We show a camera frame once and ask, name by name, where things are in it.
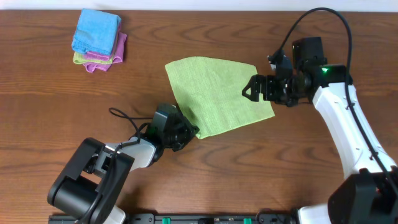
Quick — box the green folded cloth in stack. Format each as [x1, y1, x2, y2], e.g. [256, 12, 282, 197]
[73, 52, 114, 65]

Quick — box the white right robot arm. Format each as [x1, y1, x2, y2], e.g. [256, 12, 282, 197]
[242, 37, 397, 223]

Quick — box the purple folded cloth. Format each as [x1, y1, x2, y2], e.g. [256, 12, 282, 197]
[83, 29, 127, 73]

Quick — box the green microfiber cloth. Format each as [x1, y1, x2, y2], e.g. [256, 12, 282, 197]
[165, 57, 275, 139]

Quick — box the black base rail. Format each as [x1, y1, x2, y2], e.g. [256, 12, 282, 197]
[48, 210, 299, 224]

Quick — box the blue folded cloth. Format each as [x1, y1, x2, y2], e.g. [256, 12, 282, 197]
[72, 9, 121, 55]

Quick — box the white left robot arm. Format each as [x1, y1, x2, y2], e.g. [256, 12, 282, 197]
[47, 104, 199, 224]

